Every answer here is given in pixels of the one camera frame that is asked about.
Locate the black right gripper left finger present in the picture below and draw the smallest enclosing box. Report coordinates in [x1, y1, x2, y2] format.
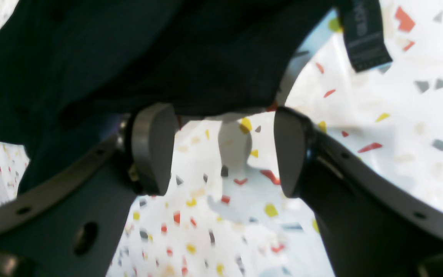
[0, 103, 178, 277]

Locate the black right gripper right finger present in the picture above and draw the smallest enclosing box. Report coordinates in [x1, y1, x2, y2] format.
[274, 107, 443, 277]

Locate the black t-shirt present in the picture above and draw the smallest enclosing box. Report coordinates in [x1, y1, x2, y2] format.
[0, 0, 392, 195]

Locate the terrazzo pattern table cloth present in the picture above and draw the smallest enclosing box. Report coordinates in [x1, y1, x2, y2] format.
[0, 0, 443, 277]

